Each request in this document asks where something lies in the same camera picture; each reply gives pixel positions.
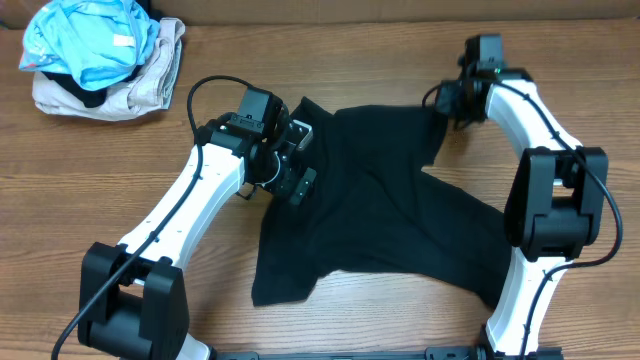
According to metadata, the black t-shirt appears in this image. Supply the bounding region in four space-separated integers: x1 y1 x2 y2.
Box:
251 98 511 307

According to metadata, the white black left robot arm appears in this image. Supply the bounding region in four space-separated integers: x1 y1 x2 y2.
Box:
77 106 315 360

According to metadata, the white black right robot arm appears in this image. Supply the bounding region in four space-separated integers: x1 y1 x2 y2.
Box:
430 68 610 359

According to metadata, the beige folded garment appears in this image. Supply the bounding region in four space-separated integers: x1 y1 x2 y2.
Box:
32 17 186 122

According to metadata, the black garment in pile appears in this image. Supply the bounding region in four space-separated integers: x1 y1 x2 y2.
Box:
33 66 141 113

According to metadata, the light blue crumpled garment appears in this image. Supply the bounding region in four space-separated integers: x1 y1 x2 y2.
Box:
19 0 160 91

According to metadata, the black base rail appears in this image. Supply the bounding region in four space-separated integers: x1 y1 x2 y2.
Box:
209 345 564 360

